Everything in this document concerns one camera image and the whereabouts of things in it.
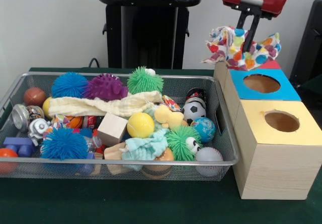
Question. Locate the colourful dotted cloth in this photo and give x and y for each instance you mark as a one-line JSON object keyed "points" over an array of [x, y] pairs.
{"points": [[236, 55]]}

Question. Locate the green spiky ball white nub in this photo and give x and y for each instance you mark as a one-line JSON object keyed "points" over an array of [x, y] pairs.
{"points": [[144, 81]]}

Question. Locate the shallow mesh bin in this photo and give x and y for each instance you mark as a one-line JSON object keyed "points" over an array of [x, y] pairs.
{"points": [[213, 103]]}

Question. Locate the wooden box with three holes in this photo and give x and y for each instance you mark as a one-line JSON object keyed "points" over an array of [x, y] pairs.
{"points": [[276, 171]]}

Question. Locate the black upright panel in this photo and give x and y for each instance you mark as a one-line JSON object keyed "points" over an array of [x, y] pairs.
{"points": [[309, 45]]}

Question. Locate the dark green side-table cloth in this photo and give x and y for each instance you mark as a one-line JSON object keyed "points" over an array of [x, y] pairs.
{"points": [[314, 83]]}

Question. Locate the black and white soccer ball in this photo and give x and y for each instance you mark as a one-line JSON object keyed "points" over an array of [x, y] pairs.
{"points": [[193, 110]]}

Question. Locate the blue globe ball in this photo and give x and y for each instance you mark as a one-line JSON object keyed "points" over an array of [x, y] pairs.
{"points": [[205, 129]]}

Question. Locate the green spiky ball with eyes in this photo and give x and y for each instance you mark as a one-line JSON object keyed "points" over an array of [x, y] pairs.
{"points": [[177, 143]]}

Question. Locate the yellow tennis ball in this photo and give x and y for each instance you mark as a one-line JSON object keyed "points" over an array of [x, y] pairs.
{"points": [[140, 125]]}

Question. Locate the purple spiky toy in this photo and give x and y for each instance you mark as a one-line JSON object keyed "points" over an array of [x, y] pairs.
{"points": [[105, 88]]}

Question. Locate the mint green cloth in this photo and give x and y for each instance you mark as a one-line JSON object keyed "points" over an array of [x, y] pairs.
{"points": [[146, 146]]}

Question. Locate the cream muslin cloth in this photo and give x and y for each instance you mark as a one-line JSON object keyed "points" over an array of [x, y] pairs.
{"points": [[100, 107]]}

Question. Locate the blue spiky ball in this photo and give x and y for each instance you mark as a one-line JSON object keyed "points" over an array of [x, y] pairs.
{"points": [[63, 143], [68, 84]]}

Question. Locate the dark green table cloth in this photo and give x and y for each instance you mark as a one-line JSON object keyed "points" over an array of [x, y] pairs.
{"points": [[151, 204]]}

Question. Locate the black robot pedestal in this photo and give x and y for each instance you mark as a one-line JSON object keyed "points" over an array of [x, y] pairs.
{"points": [[151, 32]]}

